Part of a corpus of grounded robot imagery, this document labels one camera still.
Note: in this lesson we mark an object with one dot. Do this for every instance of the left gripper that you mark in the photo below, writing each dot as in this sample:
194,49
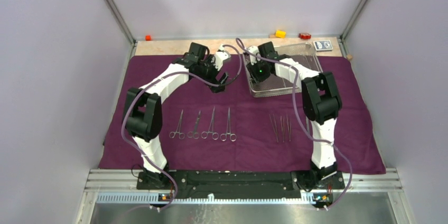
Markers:
213,80

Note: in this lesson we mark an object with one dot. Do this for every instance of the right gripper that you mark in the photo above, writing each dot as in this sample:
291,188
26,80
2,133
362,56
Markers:
252,72

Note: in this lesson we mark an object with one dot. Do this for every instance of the metal mesh instrument tray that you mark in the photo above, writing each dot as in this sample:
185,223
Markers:
302,53

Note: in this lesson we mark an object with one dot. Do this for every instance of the purple cloth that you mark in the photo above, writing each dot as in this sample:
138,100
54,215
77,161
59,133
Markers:
256,148

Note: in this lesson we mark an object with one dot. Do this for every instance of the steel curved tweezers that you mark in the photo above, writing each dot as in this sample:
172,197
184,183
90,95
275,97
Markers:
282,126

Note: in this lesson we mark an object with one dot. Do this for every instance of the steel forceps clamp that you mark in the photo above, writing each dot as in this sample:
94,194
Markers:
211,131

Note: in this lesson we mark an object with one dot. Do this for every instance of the blue playing card deck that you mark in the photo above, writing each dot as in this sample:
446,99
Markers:
323,45

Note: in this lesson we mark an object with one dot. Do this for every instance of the small steel hemostat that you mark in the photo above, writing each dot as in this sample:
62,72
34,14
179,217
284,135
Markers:
177,132

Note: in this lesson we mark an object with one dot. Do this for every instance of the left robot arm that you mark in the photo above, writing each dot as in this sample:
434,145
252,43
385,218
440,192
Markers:
143,119

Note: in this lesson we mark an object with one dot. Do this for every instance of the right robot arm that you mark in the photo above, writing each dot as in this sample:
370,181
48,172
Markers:
321,100

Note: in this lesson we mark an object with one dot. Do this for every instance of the yellow small block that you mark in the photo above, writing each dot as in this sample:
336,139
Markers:
280,34

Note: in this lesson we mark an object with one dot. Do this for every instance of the red small block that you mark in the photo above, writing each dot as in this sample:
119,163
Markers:
304,36

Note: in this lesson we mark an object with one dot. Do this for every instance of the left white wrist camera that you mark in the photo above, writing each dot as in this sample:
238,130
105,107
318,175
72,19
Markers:
220,57

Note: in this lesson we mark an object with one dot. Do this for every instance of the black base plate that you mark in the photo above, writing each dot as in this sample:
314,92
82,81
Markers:
191,184

